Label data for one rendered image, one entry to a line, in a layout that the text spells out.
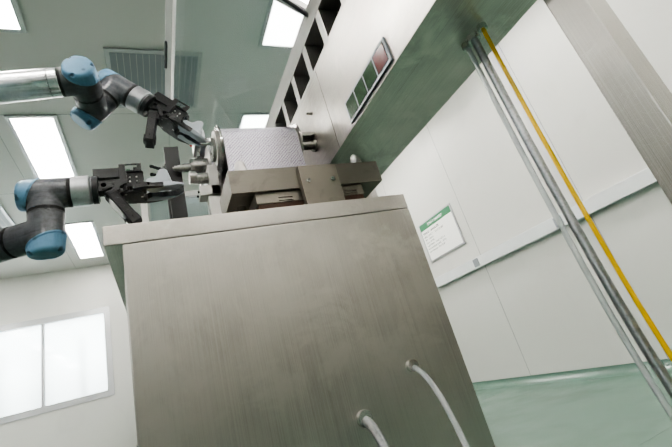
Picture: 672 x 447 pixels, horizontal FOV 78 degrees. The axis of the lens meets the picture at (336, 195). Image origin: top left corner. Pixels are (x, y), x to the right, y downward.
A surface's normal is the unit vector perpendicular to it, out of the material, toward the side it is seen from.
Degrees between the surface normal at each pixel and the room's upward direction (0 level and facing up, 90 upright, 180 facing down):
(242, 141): 90
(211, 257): 90
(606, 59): 90
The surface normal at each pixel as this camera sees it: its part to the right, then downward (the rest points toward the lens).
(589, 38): -0.90, 0.09
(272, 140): 0.34, -0.44
